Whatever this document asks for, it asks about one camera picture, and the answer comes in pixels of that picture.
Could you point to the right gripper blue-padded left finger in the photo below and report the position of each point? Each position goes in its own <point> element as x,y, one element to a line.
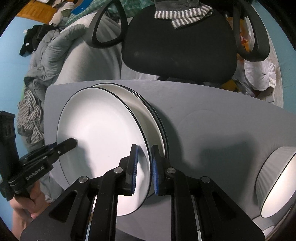
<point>87,209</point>

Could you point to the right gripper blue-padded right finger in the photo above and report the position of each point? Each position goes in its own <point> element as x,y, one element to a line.
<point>200,209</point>

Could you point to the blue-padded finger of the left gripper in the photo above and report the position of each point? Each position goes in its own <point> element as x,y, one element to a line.
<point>47,155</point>

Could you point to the small white black-rimmed plate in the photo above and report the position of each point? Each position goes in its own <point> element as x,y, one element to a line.
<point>105,129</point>

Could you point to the person's left forearm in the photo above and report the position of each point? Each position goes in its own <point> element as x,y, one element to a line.
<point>21,219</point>

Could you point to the person's left hand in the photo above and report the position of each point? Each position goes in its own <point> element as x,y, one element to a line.
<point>29,208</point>

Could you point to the black-white striped cloth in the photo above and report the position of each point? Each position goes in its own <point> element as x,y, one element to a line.
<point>30,118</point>

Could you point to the white ribbed bowl far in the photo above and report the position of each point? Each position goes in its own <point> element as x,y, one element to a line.
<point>266,224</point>

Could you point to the white ribbed bowl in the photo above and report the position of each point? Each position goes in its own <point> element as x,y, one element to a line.
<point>275,183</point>
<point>266,224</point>

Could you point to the white ribbed bowl near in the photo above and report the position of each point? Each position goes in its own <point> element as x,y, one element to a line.
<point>275,183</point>

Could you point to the grey puffy jacket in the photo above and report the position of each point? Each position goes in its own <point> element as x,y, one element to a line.
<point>47,61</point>

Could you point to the white bed mattress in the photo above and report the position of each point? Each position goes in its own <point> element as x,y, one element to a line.
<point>85,63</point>

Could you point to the large white black-rimmed plate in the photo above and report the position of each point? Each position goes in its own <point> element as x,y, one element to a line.
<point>147,117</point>

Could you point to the black clothing item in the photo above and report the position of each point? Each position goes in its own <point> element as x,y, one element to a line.
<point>38,34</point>

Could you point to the orange wooden furniture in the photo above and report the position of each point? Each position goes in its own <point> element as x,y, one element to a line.
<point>37,11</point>

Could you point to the white plastic bag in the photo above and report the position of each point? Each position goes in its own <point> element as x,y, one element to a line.
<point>254,76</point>

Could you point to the black office chair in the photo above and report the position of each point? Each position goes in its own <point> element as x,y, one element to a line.
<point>205,51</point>

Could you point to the dark grey striped-cuff garment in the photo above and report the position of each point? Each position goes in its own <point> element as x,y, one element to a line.
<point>182,13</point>

